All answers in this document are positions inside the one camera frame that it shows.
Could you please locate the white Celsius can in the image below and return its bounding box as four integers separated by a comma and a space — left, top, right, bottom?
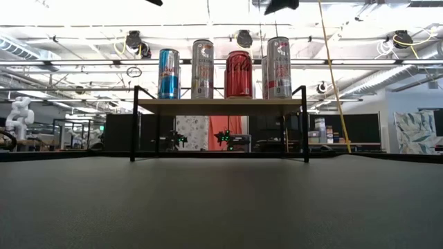
266, 36, 293, 100
191, 39, 215, 100

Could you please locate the grey beverage can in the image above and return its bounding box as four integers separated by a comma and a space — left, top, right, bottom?
260, 55, 269, 100

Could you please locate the blue silver Red Bull can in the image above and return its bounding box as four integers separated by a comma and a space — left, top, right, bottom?
158, 48, 181, 100

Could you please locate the black round lamp fixture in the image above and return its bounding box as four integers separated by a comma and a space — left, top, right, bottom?
392, 30, 415, 50
125, 30, 152, 59
236, 30, 253, 49

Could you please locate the black partition panel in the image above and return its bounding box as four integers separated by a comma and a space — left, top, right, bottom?
103, 113, 176, 153
248, 113, 309, 153

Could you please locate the grey cylinder container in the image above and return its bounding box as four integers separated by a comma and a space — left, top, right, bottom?
314, 117, 327, 143

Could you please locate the red panel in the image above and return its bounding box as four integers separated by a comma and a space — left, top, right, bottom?
207, 116, 243, 151

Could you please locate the white patterned panel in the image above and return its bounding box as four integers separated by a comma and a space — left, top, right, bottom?
175, 116, 210, 151

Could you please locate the small robot with green lights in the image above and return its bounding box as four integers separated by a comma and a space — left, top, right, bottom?
213, 129, 243, 152
162, 130, 188, 151

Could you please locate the stack of small boxes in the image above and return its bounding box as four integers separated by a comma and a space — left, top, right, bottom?
325, 124, 346, 144

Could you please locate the colourful abstract painting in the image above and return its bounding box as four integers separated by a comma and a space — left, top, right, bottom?
393, 110, 443, 155

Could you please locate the black monitor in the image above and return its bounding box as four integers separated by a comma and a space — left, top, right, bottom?
434, 109, 443, 138

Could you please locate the black table mat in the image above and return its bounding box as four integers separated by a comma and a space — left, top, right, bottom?
0, 154, 443, 249

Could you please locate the yellow extension cable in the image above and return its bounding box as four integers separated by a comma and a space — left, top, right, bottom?
317, 0, 352, 154

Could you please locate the black hanging ring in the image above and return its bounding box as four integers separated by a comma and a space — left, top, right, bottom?
125, 66, 143, 79

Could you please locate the wooden shelf with black frame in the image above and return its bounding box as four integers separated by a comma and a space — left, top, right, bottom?
129, 85, 310, 163

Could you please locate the silver ventilation duct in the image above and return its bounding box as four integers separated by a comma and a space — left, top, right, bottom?
0, 36, 62, 60

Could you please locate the black wall screen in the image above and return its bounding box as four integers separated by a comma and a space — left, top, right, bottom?
309, 112, 381, 145

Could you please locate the black aluminium table frame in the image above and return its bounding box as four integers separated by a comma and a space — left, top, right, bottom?
0, 149, 443, 164

